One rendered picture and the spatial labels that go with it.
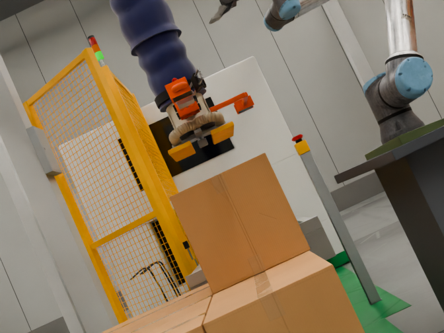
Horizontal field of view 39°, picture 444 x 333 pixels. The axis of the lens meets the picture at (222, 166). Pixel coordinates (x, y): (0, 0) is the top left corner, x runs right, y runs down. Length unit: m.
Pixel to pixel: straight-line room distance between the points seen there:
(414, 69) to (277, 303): 1.18
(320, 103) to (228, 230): 9.82
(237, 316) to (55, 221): 2.24
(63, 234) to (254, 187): 1.75
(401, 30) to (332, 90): 9.54
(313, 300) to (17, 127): 2.59
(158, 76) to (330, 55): 9.75
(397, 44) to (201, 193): 0.98
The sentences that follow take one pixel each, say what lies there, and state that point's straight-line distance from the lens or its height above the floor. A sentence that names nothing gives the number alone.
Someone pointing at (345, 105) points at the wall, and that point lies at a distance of 12.11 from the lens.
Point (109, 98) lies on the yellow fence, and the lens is 3.89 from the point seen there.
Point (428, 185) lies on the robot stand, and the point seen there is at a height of 0.56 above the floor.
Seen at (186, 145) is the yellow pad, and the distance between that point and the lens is 2.50.
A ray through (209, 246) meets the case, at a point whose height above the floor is 0.71.
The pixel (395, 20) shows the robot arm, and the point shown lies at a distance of 2.64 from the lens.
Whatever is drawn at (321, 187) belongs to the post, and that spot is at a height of 0.71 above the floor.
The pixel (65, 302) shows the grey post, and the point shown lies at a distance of 6.10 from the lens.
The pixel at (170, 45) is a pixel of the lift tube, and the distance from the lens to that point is 2.66.
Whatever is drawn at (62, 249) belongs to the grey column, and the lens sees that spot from 3.82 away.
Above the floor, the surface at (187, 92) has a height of 1.21.
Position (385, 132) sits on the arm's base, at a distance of 2.67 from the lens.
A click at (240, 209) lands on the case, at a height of 0.79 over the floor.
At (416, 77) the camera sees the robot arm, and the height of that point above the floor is 0.96.
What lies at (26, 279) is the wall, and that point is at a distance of 12.71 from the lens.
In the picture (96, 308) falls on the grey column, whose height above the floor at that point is 0.62.
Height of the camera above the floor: 0.78
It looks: 5 degrees up
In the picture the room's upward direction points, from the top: 25 degrees counter-clockwise
